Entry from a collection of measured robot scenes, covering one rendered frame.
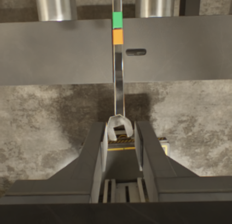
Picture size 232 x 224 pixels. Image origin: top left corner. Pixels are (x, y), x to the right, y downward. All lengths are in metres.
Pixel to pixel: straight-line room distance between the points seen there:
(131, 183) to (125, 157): 0.24
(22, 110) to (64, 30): 1.50
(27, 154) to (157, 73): 1.75
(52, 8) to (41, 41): 0.28
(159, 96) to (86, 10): 0.92
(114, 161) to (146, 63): 1.14
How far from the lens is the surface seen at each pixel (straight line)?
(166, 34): 0.26
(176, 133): 1.67
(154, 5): 0.53
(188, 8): 0.70
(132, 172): 1.40
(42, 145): 1.79
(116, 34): 0.25
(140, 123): 0.15
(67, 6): 0.56
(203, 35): 0.28
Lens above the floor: 1.42
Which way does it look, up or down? 73 degrees down
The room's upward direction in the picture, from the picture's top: 178 degrees counter-clockwise
